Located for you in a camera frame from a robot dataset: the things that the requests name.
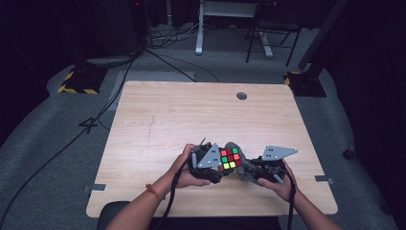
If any long black floor cable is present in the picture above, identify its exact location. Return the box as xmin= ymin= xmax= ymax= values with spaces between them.
xmin=0 ymin=47 xmax=142 ymax=226

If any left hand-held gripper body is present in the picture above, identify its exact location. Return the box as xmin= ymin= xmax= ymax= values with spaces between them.
xmin=188 ymin=137 xmax=224 ymax=183

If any white desk frame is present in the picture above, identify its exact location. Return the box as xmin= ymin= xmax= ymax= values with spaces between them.
xmin=194 ymin=0 xmax=275 ymax=58

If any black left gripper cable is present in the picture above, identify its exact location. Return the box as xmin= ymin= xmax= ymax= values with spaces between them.
xmin=159 ymin=157 xmax=192 ymax=230

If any orange bracelet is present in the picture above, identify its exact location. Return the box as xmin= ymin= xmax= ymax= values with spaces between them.
xmin=146 ymin=183 xmax=167 ymax=201

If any person's black clothing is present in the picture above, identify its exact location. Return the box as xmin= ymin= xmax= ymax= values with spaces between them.
xmin=96 ymin=200 xmax=282 ymax=230

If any black chair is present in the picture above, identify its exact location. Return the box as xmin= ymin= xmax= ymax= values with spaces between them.
xmin=245 ymin=0 xmax=303 ymax=67

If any grey fluffy cloth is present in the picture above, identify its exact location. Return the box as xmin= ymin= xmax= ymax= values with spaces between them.
xmin=224 ymin=141 xmax=266 ymax=186

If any dark slanted metal pole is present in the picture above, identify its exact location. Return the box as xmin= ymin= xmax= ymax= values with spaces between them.
xmin=298 ymin=0 xmax=349 ymax=71

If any bundle of floor cables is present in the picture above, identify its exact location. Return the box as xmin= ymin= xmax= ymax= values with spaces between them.
xmin=145 ymin=22 xmax=205 ymax=50

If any person's left hand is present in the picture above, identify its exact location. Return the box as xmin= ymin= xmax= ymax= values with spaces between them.
xmin=167 ymin=143 xmax=213 ymax=189

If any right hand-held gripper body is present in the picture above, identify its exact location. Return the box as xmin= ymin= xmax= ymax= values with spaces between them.
xmin=252 ymin=146 xmax=299 ymax=185

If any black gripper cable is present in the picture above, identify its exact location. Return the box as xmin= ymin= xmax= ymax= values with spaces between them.
xmin=159 ymin=157 xmax=192 ymax=230
xmin=281 ymin=169 xmax=297 ymax=230

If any person's right hand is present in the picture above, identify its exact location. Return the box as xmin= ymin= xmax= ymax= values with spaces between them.
xmin=257 ymin=159 xmax=298 ymax=203

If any thin black floor cable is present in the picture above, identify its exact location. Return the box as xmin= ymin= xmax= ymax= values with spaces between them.
xmin=145 ymin=47 xmax=221 ymax=83

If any multicoloured puzzle cube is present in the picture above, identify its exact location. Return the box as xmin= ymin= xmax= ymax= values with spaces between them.
xmin=219 ymin=147 xmax=243 ymax=176

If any grey metal table bracket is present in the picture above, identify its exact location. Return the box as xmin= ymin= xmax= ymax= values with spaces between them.
xmin=83 ymin=183 xmax=107 ymax=195
xmin=314 ymin=174 xmax=335 ymax=186

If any black yellow striped stand base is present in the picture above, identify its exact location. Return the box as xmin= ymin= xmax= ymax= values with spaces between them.
xmin=283 ymin=70 xmax=327 ymax=98
xmin=57 ymin=65 xmax=108 ymax=95

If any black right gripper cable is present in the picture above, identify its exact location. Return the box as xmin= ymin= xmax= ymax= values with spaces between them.
xmin=281 ymin=169 xmax=297 ymax=230

